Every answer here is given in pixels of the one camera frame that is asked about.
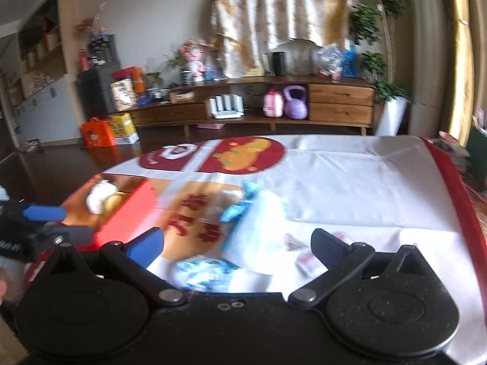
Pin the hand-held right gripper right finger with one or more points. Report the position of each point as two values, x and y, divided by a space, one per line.
327 245

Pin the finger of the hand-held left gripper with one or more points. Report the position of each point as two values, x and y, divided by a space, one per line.
43 213
72 235

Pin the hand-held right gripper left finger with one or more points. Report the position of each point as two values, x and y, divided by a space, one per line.
146 246

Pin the red tin box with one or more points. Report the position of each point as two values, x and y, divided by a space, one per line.
129 213

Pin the blue and white mask packet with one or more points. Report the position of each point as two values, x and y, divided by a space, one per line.
205 273

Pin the white plastic packet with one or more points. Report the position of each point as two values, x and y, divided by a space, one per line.
262 228

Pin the blue disposable glove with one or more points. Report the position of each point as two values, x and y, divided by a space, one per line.
235 210

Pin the small white wrapper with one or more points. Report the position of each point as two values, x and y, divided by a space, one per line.
306 263

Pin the white gauze roll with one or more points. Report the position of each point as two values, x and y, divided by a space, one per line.
99 197

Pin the white red printed tablecloth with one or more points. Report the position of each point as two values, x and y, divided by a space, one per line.
361 182

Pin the clear bag of cotton swabs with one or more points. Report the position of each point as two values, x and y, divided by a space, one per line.
222 197

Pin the orange gift bag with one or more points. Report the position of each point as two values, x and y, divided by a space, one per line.
97 135

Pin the yellow carton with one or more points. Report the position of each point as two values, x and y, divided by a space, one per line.
121 123

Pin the black cabinet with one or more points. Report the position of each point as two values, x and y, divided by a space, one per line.
93 91

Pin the pink flat box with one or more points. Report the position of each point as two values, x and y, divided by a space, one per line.
207 126

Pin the purple kettlebell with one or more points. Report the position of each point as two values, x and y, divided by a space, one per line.
295 108

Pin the colourful snack box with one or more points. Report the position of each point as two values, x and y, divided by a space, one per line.
122 95

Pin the white planter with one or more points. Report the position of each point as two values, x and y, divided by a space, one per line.
392 118

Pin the wooden tv cabinet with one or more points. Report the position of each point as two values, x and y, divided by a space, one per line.
338 95

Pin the pink kettle toy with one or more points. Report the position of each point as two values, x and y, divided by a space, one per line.
273 104

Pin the small cardboard box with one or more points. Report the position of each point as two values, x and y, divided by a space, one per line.
182 95

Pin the white router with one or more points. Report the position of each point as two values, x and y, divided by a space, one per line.
226 113

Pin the red thermos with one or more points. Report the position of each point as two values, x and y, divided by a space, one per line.
82 61

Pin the potted green plant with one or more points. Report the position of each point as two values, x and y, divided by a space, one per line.
154 81
177 61

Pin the red orange box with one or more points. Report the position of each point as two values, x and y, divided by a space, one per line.
133 74

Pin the black coffee machine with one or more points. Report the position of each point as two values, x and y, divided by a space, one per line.
101 49

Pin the blue package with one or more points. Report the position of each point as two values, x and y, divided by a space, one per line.
350 62

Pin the clear plastic bag of bottles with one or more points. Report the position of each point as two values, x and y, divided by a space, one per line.
329 59

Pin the black speaker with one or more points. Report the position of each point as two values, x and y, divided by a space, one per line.
279 64

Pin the blue toy box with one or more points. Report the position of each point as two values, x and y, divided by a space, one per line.
212 66

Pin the pink doll figure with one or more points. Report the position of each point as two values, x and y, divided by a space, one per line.
196 61

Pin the yellow curtain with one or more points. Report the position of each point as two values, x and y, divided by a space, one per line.
460 64

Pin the green artificial tree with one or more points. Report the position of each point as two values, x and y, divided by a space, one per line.
365 19

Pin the patterned cream cloth cover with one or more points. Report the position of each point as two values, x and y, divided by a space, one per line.
266 7

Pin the wall shelf unit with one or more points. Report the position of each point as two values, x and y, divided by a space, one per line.
38 64

